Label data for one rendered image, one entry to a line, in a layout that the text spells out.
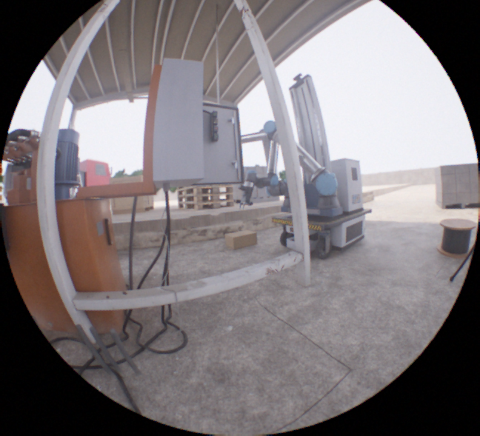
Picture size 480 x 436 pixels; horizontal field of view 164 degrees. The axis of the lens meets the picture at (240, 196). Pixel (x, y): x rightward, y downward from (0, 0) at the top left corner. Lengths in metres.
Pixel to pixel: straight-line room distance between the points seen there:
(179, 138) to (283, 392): 0.94
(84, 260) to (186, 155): 0.60
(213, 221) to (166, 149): 1.73
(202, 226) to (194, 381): 1.91
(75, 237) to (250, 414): 0.81
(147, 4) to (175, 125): 4.77
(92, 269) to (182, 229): 1.61
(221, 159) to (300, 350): 1.15
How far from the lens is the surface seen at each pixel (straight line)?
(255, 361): 0.69
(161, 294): 0.67
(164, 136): 0.68
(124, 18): 4.42
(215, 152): 1.16
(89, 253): 0.75
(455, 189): 4.43
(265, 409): 0.60
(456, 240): 1.70
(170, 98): 0.76
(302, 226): 0.86
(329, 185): 1.15
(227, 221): 2.34
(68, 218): 0.76
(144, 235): 2.19
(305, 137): 1.82
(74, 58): 0.88
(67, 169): 1.11
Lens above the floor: 0.58
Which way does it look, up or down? 1 degrees down
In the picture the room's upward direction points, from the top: 4 degrees counter-clockwise
